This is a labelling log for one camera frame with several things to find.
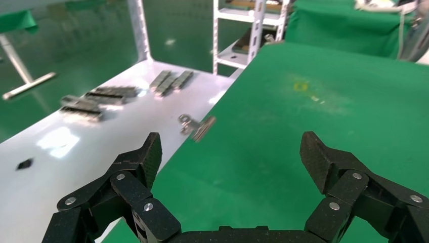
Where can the small black chip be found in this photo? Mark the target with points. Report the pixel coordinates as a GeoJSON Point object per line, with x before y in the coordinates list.
{"type": "Point", "coordinates": [25, 164]}

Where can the white slotted shelf upright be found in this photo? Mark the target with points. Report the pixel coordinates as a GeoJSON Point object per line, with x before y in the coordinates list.
{"type": "Point", "coordinates": [255, 30]}
{"type": "Point", "coordinates": [139, 33]}

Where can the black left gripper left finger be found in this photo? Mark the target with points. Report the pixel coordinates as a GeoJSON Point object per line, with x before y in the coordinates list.
{"type": "Point", "coordinates": [134, 187]}

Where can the white board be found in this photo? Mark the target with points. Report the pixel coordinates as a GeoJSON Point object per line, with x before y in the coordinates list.
{"type": "Point", "coordinates": [100, 151]}

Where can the green cloth covered table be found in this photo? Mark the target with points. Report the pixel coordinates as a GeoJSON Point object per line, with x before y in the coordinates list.
{"type": "Point", "coordinates": [335, 30]}

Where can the white metal storage rack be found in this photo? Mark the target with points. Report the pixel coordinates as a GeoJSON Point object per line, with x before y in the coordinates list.
{"type": "Point", "coordinates": [231, 58]}

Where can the green cloth mat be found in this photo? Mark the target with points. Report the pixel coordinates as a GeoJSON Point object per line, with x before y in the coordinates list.
{"type": "Point", "coordinates": [268, 134]}

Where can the silver binder clip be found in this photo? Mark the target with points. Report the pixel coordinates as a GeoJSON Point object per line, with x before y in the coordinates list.
{"type": "Point", "coordinates": [202, 129]}

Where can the white T-shaped stand foot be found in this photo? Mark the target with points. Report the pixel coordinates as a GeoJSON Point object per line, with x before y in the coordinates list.
{"type": "Point", "coordinates": [30, 85]}

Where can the grey metal clip strip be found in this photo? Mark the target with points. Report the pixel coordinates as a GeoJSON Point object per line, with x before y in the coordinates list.
{"type": "Point", "coordinates": [182, 79]}
{"type": "Point", "coordinates": [117, 91]}
{"type": "Point", "coordinates": [82, 114]}
{"type": "Point", "coordinates": [160, 79]}
{"type": "Point", "coordinates": [104, 98]}
{"type": "Point", "coordinates": [78, 102]}
{"type": "Point", "coordinates": [167, 87]}

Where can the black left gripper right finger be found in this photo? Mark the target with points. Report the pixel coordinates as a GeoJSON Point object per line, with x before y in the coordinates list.
{"type": "Point", "coordinates": [345, 181]}

